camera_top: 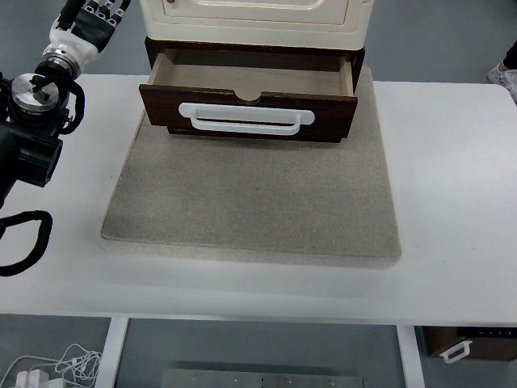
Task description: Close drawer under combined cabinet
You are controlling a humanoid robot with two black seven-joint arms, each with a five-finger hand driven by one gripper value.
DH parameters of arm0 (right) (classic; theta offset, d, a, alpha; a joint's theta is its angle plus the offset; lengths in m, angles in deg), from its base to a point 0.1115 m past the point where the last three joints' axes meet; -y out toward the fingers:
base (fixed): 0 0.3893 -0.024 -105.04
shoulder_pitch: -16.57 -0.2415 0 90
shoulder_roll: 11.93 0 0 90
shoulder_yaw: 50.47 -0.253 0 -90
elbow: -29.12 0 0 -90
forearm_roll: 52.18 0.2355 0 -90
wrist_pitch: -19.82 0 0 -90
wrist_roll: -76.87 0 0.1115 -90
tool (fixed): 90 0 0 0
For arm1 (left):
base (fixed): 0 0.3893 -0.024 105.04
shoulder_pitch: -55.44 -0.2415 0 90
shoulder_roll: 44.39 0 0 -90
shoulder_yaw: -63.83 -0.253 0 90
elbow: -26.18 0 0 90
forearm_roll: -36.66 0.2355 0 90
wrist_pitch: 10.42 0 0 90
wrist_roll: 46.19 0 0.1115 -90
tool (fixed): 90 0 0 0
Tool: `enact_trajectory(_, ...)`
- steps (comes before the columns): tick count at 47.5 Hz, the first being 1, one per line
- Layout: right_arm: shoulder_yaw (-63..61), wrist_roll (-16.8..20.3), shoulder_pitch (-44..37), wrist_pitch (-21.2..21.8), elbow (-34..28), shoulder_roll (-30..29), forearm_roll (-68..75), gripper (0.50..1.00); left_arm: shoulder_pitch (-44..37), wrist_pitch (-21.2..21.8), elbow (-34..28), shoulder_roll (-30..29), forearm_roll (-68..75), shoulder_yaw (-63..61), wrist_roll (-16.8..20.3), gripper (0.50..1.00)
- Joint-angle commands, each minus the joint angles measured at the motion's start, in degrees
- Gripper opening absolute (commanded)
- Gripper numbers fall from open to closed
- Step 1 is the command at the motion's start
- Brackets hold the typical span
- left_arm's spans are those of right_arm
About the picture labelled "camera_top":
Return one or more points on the white table leg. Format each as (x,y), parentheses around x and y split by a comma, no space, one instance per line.
(112,351)
(410,358)

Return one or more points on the beige fabric pad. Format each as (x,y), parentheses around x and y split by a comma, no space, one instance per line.
(259,201)

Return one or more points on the left white table leg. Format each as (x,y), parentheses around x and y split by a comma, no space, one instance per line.
(112,351)

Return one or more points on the person's white shoe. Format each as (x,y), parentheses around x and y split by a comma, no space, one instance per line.
(502,76)

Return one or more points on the dark wooden drawer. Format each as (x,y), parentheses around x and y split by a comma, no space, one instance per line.
(333,114)

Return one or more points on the spare brown drawer box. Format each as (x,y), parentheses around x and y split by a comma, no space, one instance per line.
(489,343)

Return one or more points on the dark wooden drawer housing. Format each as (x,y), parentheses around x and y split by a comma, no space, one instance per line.
(250,70)

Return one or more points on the white power adapter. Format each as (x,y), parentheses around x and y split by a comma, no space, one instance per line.
(32,379)

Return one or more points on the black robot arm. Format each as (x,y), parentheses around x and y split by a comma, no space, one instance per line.
(36,109)

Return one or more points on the grey metal base plate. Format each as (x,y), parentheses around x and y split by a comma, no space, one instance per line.
(216,378)

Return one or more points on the right white table leg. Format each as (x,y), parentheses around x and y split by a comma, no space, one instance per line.
(410,358)

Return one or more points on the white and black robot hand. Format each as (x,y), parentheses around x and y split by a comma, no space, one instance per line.
(82,31)

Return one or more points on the cream upper cabinet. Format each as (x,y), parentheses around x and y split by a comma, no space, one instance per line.
(338,25)

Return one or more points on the white spare drawer handle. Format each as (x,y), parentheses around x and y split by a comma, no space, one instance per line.
(456,352)

